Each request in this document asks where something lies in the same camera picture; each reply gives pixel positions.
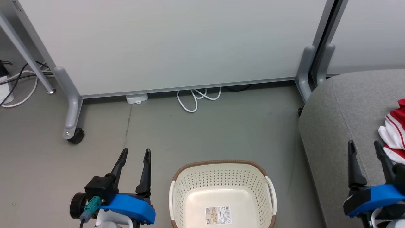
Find thick white power cable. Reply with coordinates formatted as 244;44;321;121
2;71;51;108

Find grey fabric sofa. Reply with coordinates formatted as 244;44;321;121
298;69;405;228

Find slanted grey table leg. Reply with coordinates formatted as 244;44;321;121
0;11;56;95

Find black floor cables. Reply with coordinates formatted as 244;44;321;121
0;60;53;106

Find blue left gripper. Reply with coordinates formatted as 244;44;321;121
100;148;156;225

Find black caster wheel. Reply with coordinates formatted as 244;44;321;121
67;127;84;144

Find grey partition leg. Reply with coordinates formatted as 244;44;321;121
316;43;335;86
295;45;316;102
53;66;83;140

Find small white floor adapter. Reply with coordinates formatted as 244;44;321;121
126;93;148;105

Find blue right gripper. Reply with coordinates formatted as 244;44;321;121
343;140;405;218

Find printed basket sticker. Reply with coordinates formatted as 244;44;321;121
205;206;232;225

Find white power strip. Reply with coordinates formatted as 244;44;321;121
0;74;15;105

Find red white striped garment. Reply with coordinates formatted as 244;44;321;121
378;99;405;165

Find cream perforated laundry basket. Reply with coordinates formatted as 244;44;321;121
169;159;277;228

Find looped white floor cable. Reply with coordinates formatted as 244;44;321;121
177;87;222;113

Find white partition panel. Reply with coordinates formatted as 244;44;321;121
13;0;336;98
326;0;405;76

